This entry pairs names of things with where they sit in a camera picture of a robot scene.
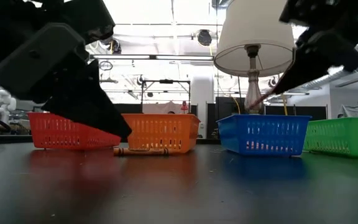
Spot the blue plastic basket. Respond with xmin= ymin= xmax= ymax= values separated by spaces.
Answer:
xmin=216 ymin=113 xmax=312 ymax=157

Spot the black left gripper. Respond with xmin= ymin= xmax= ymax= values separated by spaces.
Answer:
xmin=0 ymin=22 xmax=133 ymax=141

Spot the orange plastic basket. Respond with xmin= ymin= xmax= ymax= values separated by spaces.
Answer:
xmin=121 ymin=113 xmax=201 ymax=155

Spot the yellow-orange power cable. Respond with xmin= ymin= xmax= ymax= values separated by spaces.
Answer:
xmin=280 ymin=94 xmax=289 ymax=116

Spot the long ceiling light bar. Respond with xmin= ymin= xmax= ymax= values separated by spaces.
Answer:
xmin=89 ymin=53 xmax=214 ymax=61

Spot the black partition panel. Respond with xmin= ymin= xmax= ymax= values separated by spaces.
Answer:
xmin=264 ymin=105 xmax=328 ymax=121
xmin=206 ymin=96 xmax=248 ymax=139
xmin=113 ymin=103 xmax=142 ymax=114

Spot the orange crayon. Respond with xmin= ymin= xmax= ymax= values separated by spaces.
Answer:
xmin=112 ymin=147 xmax=170 ymax=157

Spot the pink-red plastic basket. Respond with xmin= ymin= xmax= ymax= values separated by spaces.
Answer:
xmin=27 ymin=111 xmax=122 ymax=151

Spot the black hanging ring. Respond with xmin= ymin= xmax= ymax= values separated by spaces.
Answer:
xmin=98 ymin=60 xmax=114 ymax=72

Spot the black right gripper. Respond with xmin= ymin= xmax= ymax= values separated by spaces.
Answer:
xmin=272 ymin=26 xmax=358 ymax=96

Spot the white round column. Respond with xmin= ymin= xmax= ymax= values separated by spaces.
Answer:
xmin=191 ymin=67 xmax=214 ymax=113

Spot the grey cloth cover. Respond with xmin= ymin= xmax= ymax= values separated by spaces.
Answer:
xmin=337 ymin=103 xmax=358 ymax=118

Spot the black metal rig frame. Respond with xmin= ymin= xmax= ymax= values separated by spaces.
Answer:
xmin=140 ymin=78 xmax=192 ymax=113

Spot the green plastic basket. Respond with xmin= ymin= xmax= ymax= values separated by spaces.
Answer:
xmin=303 ymin=116 xmax=358 ymax=159

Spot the white robot figure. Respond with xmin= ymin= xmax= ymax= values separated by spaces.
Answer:
xmin=0 ymin=89 xmax=17 ymax=125

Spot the white shade table lamp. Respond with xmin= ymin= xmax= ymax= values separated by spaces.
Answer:
xmin=213 ymin=0 xmax=297 ymax=115

